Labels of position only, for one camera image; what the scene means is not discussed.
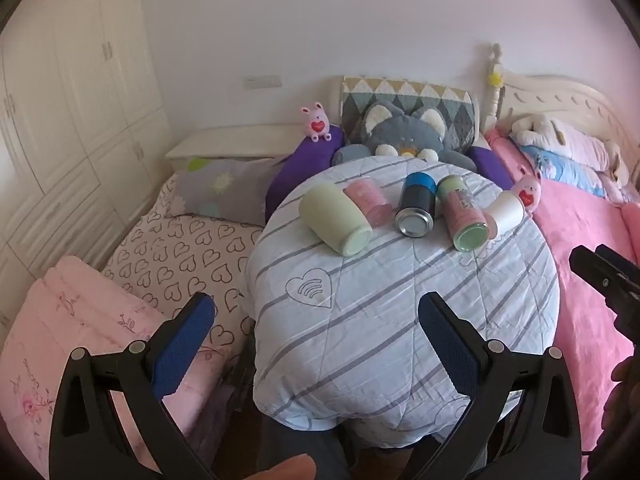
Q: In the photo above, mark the wall socket panel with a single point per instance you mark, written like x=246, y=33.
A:
x=262, y=82

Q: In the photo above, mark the pink bunny toy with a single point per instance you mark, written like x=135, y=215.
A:
x=316, y=125
x=528, y=190

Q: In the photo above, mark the heart patterned sheet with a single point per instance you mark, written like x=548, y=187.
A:
x=164, y=261

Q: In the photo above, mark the triangle patterned cushion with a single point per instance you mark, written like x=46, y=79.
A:
x=456, y=105

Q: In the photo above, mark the white dog plush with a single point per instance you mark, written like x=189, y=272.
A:
x=554, y=136

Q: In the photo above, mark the cream nightstand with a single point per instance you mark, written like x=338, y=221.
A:
x=243, y=142

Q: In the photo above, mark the grey dotted pillow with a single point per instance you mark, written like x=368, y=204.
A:
x=224, y=189

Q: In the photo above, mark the striped white quilt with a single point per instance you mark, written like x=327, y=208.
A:
x=338, y=339

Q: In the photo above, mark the pink bunny toy right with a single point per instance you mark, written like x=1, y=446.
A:
x=528, y=190

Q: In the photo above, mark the blue cartoon pillow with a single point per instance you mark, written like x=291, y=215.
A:
x=561, y=169

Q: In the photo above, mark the folded pink blanket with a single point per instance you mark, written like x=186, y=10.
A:
x=74, y=306

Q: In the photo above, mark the person's right hand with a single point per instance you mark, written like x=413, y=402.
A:
x=621, y=373

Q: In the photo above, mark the white paper cup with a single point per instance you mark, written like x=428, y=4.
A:
x=503, y=214

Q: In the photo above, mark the pink bunny toy left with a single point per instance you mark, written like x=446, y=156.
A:
x=316, y=125

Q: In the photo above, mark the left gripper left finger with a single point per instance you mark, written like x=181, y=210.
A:
x=87, y=439

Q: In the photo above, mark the pale green cup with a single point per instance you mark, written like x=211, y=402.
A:
x=335, y=219

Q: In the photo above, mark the pink and green tumbler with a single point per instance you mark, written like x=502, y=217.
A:
x=466, y=223

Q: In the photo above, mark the grey cat plush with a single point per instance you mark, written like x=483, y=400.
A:
x=386, y=130

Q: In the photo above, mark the purple pillow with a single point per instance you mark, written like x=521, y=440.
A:
x=311, y=158

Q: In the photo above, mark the cream wardrobe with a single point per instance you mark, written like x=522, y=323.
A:
x=84, y=135

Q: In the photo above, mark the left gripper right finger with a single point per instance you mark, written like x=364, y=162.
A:
x=544, y=441

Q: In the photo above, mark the blue and black can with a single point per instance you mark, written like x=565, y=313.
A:
x=416, y=209

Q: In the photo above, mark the small pink cup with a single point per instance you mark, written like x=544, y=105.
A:
x=369, y=198

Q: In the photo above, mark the cream bed headboard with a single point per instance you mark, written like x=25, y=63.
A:
x=510, y=96

